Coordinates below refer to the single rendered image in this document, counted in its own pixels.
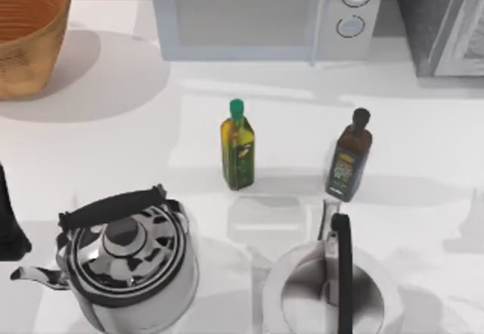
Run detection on green oil bottle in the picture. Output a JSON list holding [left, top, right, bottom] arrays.
[[220, 98, 256, 191]]

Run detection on dark brown bottle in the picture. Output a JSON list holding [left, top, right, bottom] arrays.
[[325, 107, 374, 203]]

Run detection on pale microwave oven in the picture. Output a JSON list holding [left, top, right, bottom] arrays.
[[150, 0, 389, 66]]

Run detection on open white kettle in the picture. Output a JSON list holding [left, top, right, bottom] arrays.
[[260, 199, 398, 334]]

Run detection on brown woven basket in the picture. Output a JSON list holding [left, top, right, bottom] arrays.
[[0, 0, 72, 100]]

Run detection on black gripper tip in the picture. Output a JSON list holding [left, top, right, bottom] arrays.
[[0, 164, 33, 262]]

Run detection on grey cabinet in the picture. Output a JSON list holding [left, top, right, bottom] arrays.
[[392, 0, 484, 79]]

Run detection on steel kettle with black handle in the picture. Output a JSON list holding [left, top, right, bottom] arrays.
[[10, 184, 200, 332]]

